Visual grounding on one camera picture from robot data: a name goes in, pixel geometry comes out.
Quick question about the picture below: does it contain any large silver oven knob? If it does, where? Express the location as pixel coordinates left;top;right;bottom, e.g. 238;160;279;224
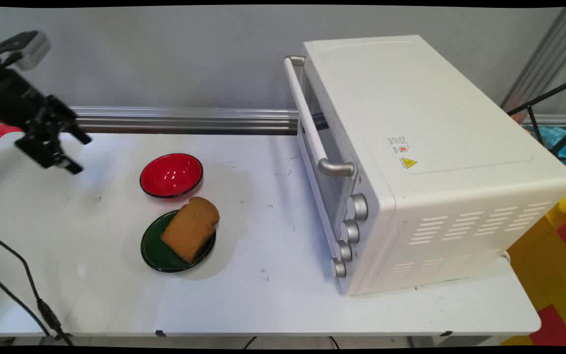
349;193;369;221
340;219;361;245

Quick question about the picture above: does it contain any slanted aluminium profile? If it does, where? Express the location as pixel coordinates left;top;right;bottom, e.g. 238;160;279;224
501;7;566;115

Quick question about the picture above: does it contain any red bowl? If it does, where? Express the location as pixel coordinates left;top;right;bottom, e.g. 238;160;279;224
139;153;204;200

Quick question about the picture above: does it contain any black metal stand frame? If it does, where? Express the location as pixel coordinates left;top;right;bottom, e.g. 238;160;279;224
506;74;566;163

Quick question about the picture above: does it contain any horizontal aluminium rail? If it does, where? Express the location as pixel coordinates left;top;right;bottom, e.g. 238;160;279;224
0;106;566;135

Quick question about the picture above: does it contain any oven door with silver handle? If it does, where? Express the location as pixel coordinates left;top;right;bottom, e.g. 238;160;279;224
283;55;361;256

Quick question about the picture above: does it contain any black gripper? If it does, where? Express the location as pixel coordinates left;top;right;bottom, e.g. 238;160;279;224
0;66;92;176

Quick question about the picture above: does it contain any dark green plate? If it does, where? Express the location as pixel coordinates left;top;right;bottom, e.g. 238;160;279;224
140;210;217;273

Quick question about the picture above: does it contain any white toaster oven body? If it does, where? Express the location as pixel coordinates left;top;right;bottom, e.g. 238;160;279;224
297;34;566;296

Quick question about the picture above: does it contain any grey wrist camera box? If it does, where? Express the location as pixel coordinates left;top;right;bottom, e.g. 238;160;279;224
0;30;51;72

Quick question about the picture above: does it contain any brown bread slice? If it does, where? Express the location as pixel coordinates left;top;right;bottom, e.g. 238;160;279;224
160;196;221;265

